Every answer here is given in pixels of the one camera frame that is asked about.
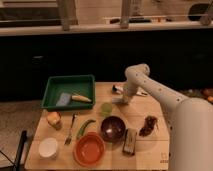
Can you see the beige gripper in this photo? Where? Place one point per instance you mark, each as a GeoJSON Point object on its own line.
{"type": "Point", "coordinates": [125, 99]}

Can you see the grey blue towel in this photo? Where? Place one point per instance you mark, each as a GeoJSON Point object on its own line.
{"type": "Point", "coordinates": [116, 100]}

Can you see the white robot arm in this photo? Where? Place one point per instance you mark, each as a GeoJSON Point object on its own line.
{"type": "Point", "coordinates": [191, 137]}

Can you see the dark purple bowl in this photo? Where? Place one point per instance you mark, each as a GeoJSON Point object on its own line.
{"type": "Point", "coordinates": [112, 129]}

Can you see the orange bowl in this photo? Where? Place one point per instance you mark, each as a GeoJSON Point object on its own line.
{"type": "Point", "coordinates": [89, 149]}

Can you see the brown dried toy food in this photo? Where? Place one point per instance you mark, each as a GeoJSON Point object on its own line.
{"type": "Point", "coordinates": [149, 124]}

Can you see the green plastic tray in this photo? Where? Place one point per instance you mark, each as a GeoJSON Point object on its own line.
{"type": "Point", "coordinates": [83, 85]}

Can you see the brown rectangular block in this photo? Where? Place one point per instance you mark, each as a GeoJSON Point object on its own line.
{"type": "Point", "coordinates": [129, 142]}

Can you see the green pepper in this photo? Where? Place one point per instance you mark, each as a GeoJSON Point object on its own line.
{"type": "Point", "coordinates": [83, 128]}

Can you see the blue grey sponge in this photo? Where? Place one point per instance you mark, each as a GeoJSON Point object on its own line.
{"type": "Point", "coordinates": [64, 99]}

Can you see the silver fork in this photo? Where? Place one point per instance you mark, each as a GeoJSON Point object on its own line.
{"type": "Point", "coordinates": [69, 137]}

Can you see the orange yellow toy food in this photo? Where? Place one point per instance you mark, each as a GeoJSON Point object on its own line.
{"type": "Point", "coordinates": [54, 119]}

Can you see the white cup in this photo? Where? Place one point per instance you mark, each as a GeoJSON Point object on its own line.
{"type": "Point", "coordinates": [48, 148]}

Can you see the black pole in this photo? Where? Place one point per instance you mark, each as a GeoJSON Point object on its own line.
{"type": "Point", "coordinates": [18, 157]}

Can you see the white handled brush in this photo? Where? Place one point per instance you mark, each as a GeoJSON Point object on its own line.
{"type": "Point", "coordinates": [119, 90]}

